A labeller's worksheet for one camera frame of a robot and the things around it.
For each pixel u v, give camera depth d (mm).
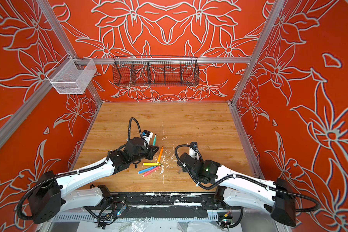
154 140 770
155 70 1003
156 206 725
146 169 835
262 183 431
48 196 395
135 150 611
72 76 924
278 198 404
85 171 481
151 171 831
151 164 857
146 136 703
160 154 896
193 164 568
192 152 686
